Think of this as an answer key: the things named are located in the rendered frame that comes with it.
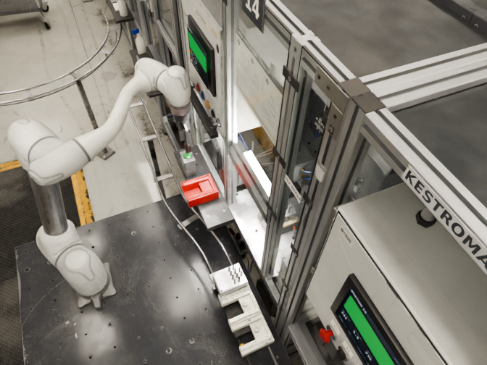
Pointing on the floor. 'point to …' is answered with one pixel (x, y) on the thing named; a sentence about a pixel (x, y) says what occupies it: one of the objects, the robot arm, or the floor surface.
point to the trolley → (8, 8)
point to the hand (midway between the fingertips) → (185, 142)
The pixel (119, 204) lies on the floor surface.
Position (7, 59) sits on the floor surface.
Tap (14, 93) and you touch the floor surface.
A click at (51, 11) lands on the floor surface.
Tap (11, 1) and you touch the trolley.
